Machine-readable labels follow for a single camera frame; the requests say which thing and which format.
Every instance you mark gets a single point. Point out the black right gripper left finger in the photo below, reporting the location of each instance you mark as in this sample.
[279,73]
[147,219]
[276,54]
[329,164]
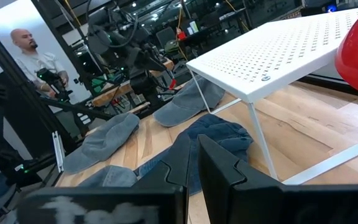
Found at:
[104,205]

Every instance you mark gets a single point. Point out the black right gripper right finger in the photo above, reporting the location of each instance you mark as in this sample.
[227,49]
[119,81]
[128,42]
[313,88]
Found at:
[259,202]

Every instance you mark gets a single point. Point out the pale blue denim cap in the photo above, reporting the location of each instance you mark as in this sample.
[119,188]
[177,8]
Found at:
[110,178]

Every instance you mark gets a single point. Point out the blue denim baseball cap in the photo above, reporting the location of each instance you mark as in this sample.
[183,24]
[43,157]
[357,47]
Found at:
[219,137]

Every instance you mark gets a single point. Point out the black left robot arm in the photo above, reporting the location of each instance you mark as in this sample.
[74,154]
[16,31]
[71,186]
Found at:
[117,40]

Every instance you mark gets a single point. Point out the black office chair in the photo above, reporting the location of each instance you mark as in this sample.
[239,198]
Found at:
[165,35]

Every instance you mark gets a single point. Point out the small red tag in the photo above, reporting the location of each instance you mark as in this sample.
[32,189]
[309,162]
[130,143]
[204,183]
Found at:
[172,84]

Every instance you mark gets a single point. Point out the red cup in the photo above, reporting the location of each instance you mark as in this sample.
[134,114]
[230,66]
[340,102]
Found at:
[182,35]

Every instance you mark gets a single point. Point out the person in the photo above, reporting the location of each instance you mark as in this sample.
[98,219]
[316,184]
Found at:
[34,62]

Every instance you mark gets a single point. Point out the white perforated metal shelf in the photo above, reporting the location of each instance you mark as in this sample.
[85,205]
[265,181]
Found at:
[275,53]

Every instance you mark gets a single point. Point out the silver aluminium bracket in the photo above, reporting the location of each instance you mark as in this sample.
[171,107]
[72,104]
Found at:
[58,152]

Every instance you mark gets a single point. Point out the black aluminium rig frame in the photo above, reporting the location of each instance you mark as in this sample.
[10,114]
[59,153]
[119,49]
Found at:
[26,118]

